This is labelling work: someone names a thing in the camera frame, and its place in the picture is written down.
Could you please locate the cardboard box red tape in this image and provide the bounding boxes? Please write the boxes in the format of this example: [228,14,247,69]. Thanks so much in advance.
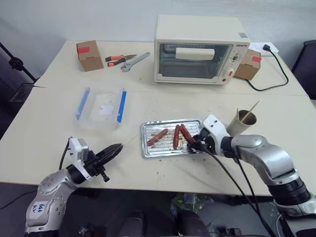
[233,48,262,81]
[76,40,105,73]

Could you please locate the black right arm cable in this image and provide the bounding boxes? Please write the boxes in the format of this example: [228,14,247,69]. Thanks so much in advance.
[201,144,277,237]
[233,147,266,224]

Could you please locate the dark floor outlet cover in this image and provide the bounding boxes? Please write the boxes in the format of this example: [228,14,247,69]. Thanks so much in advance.
[9,82,34,103]

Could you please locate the black tripod stand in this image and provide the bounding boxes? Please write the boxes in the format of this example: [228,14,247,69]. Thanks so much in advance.
[0,41,40,83]

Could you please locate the silver metal baking tray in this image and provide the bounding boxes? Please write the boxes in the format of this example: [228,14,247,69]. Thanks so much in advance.
[140,119,204,159]

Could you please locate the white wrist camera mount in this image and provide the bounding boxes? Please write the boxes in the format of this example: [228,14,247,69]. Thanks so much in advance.
[68,137,94,181]
[201,114,232,156]

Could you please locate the silver adjustable wrench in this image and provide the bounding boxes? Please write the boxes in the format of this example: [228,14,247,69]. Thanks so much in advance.
[120,51,151,73]

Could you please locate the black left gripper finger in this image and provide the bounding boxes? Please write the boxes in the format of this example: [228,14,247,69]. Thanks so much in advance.
[95,143,123,160]
[98,147,123,166]

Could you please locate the dark rounded shape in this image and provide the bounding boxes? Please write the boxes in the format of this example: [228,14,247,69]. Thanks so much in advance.
[175,209,211,237]
[122,209,145,237]

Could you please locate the beige paper cup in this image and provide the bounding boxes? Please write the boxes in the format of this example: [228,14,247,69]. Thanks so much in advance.
[227,108,258,137]

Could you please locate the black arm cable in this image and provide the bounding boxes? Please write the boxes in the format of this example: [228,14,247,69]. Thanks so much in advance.
[233,147,266,224]
[58,137,74,171]
[201,144,277,237]

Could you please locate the thin wooden skewer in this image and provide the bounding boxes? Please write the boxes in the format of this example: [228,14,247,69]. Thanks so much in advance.
[241,99,261,123]
[121,134,140,148]

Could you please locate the green patterned bag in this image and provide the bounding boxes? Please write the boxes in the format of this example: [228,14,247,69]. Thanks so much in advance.
[169,192,208,216]

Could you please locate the red sausage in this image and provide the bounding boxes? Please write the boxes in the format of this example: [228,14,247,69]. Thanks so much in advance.
[173,124,180,150]
[147,128,169,147]
[179,123,196,145]

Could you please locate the dark chair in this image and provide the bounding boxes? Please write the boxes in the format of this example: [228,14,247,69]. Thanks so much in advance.
[291,39,316,101]

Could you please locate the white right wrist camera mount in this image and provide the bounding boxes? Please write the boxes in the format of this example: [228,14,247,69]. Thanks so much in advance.
[201,114,232,156]

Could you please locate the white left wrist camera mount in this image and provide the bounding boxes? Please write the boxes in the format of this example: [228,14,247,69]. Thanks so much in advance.
[68,137,94,181]

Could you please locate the white power strip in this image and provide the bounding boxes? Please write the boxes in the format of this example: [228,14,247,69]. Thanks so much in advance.
[247,41,280,58]

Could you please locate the cream toaster oven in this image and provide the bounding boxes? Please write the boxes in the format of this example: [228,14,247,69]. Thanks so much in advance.
[154,14,251,85]

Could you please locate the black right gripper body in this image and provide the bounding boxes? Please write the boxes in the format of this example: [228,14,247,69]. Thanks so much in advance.
[197,130,219,156]

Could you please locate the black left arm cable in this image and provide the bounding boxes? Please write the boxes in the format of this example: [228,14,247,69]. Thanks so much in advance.
[58,137,74,171]

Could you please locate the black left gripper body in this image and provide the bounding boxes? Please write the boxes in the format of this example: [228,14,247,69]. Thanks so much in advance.
[85,150,111,183]

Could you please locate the orange black pliers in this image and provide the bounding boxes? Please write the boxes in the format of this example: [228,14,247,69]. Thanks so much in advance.
[105,54,138,68]

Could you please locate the black oven power cable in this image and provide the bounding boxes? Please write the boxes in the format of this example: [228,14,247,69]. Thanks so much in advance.
[245,44,289,92]

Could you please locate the clear plastic container blue clips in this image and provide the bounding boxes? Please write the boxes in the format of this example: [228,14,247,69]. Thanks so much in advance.
[74,86,130,132]

